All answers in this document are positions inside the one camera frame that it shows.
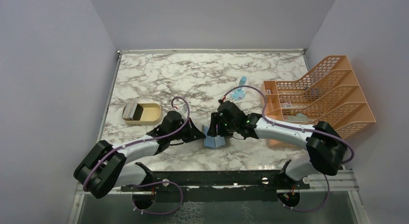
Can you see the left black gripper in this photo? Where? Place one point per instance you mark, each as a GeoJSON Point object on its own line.
{"type": "Point", "coordinates": [194, 133]}

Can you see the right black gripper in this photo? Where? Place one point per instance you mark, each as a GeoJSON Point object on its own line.
{"type": "Point", "coordinates": [214, 129]}

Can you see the taupe leather card holder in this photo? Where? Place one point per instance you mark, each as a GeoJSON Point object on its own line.
{"type": "Point", "coordinates": [217, 142]}

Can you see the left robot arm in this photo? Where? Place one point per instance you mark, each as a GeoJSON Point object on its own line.
{"type": "Point", "coordinates": [107, 166]}

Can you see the beige card tray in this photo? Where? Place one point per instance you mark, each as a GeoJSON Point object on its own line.
{"type": "Point", "coordinates": [151, 114]}

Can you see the stack of cards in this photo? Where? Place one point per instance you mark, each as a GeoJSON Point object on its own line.
{"type": "Point", "coordinates": [132, 112]}

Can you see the red white small box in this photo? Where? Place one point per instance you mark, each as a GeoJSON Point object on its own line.
{"type": "Point", "coordinates": [286, 105]}

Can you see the orange plastic file organizer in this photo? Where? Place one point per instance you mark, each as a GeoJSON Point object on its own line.
{"type": "Point", "coordinates": [329, 92]}

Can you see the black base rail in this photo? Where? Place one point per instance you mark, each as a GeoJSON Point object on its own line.
{"type": "Point", "coordinates": [212, 186]}

